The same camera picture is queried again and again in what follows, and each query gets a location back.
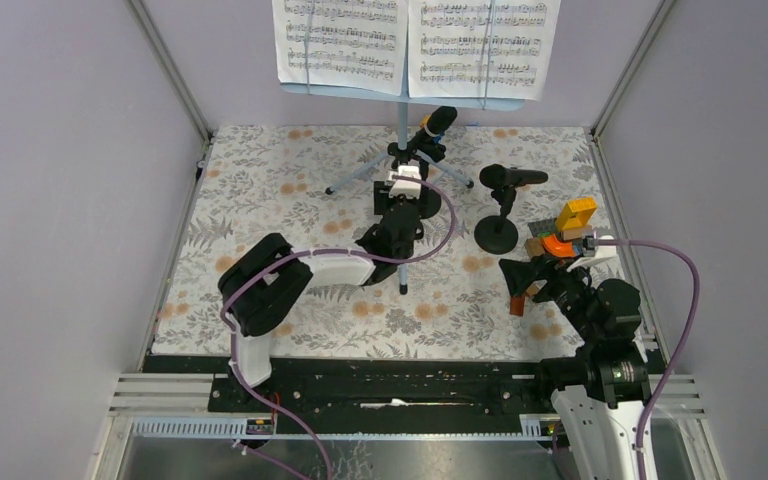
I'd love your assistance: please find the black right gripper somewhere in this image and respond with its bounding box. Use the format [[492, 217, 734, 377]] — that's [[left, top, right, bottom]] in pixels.
[[497, 251, 601, 342]]

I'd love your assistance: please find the light blue music stand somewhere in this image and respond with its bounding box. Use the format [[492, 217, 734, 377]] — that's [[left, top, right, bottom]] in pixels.
[[279, 0, 527, 296]]

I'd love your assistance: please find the sheet music page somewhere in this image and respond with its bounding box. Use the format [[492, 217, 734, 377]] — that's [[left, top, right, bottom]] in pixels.
[[407, 0, 561, 101], [272, 0, 408, 95]]

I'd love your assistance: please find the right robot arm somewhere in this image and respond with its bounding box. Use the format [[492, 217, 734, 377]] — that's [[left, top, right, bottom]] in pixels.
[[499, 255, 657, 479]]

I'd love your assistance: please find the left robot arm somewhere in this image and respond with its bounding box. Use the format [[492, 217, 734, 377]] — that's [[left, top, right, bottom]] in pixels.
[[218, 200, 424, 411]]

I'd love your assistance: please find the brown toy brick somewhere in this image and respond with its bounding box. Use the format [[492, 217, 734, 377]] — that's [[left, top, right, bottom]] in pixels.
[[509, 295, 527, 317]]

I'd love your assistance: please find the tan toy brick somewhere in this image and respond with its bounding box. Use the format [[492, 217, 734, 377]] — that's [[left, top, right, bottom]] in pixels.
[[524, 237, 546, 258]]

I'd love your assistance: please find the front black microphone stand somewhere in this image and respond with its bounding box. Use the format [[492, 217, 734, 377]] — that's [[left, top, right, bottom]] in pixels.
[[474, 186, 519, 255]]

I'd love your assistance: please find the orange curved toy block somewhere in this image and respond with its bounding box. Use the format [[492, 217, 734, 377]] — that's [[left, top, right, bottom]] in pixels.
[[540, 234, 580, 258]]

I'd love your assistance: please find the gray toy baseplate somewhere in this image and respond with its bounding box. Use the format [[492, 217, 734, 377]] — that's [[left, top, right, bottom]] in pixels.
[[528, 219, 583, 261]]

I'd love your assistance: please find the tan brick under yellow block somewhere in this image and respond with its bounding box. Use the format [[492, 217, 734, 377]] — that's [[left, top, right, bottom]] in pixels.
[[559, 225, 594, 242]]

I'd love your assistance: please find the floral patterned tablecloth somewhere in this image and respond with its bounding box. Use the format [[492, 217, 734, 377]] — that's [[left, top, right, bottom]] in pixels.
[[151, 126, 603, 361]]

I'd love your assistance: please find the yellow toy block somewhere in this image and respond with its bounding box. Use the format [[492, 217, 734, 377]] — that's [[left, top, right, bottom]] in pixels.
[[555, 197, 598, 231]]

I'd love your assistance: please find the front black microphone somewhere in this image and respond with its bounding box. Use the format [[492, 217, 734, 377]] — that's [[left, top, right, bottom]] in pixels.
[[479, 164, 548, 190]]

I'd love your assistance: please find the black microphone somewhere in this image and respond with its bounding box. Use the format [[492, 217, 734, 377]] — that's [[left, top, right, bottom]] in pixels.
[[479, 164, 548, 190], [408, 106, 458, 157]]

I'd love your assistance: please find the rear black microphone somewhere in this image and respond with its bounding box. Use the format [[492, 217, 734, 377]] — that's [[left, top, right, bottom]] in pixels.
[[408, 106, 458, 157]]

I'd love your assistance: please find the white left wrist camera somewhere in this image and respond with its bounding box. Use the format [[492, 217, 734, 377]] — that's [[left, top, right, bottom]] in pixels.
[[385, 165, 422, 200]]

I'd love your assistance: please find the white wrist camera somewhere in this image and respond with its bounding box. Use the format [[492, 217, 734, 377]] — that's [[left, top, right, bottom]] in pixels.
[[566, 235, 618, 272], [385, 165, 422, 200]]

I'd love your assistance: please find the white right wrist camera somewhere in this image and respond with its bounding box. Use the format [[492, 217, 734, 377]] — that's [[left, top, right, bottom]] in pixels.
[[566, 235, 618, 272]]

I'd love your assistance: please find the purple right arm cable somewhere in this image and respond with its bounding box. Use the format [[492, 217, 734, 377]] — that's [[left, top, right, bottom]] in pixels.
[[592, 238, 701, 480]]

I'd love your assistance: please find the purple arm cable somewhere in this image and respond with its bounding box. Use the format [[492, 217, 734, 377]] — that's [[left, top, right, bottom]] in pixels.
[[219, 173, 458, 480], [592, 238, 701, 480]]

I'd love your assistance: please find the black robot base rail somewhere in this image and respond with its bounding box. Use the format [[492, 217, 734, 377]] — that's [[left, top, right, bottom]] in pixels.
[[143, 355, 554, 436]]

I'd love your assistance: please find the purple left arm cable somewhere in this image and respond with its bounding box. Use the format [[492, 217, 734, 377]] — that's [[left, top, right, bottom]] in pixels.
[[219, 173, 458, 480]]

